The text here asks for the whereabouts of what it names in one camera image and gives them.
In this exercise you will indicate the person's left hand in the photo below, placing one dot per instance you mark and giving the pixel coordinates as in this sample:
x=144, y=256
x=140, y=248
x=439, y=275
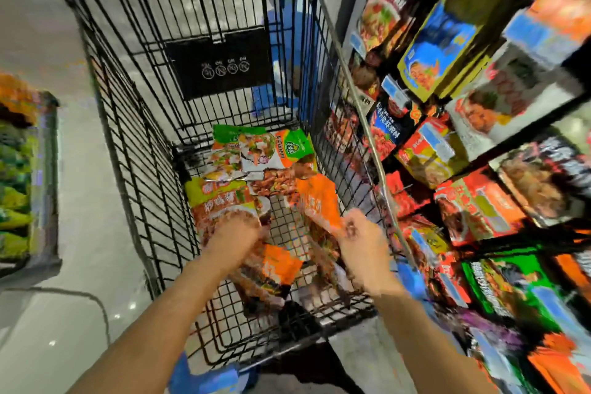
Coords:
x=235, y=241

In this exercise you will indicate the person's right hand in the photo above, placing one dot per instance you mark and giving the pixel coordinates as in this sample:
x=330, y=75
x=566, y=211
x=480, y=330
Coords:
x=369, y=255

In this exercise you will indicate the heap of mixed packets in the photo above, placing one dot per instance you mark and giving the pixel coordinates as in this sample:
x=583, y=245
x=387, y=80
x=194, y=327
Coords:
x=217, y=200

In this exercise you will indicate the orange sauce packet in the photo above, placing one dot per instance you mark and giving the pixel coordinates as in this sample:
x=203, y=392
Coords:
x=277, y=269
x=318, y=200

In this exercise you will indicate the green orange seasoning packet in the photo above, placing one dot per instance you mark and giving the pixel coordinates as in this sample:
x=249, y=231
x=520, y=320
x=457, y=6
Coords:
x=226, y=144
x=286, y=149

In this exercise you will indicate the person's right forearm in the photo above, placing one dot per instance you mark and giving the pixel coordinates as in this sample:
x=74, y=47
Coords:
x=429, y=347

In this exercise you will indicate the person's left forearm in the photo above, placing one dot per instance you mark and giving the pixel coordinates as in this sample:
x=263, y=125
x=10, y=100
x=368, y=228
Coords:
x=152, y=333

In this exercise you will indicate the person's black trousers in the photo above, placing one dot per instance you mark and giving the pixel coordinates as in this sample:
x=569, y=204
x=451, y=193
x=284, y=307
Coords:
x=314, y=366

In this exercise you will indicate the grey bottle shelf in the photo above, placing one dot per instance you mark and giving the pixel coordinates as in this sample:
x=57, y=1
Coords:
x=48, y=204

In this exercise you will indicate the blue plastic panel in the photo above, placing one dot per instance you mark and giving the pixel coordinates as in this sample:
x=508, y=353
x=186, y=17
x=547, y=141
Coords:
x=286, y=52

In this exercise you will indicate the row of green yellow bottles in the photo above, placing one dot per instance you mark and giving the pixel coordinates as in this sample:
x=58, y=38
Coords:
x=14, y=204

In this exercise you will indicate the pile of orange bagged goods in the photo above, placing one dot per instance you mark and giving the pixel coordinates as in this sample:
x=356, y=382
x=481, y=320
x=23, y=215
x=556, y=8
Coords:
x=16, y=98

